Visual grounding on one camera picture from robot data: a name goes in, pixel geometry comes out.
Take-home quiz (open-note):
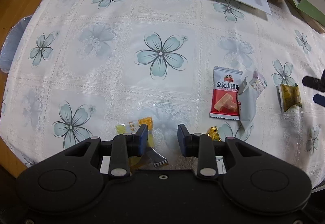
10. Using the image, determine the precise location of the yellow silver snack packet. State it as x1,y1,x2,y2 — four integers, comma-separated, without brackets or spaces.
116,117,169,171

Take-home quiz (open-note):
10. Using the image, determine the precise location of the brown patterned snack packet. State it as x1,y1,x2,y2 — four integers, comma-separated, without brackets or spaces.
207,126,223,142

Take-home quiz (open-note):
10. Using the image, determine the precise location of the olive gold snack packet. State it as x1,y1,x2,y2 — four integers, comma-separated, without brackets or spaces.
278,84,302,113

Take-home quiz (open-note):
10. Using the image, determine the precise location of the pastel white snack packet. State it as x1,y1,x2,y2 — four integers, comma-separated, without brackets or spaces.
249,70,267,99

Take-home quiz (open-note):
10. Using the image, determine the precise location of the red white hawthorn packet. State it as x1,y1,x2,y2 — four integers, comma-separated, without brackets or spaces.
210,66,242,121

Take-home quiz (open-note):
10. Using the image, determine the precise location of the grey white snack packet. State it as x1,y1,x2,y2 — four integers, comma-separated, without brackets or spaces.
237,78,257,131

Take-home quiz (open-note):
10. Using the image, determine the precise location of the white floral lace tablecloth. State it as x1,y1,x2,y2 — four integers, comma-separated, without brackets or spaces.
1,0,324,185

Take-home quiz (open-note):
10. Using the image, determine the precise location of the grey chair cushion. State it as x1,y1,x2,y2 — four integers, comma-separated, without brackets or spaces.
0,15,33,74

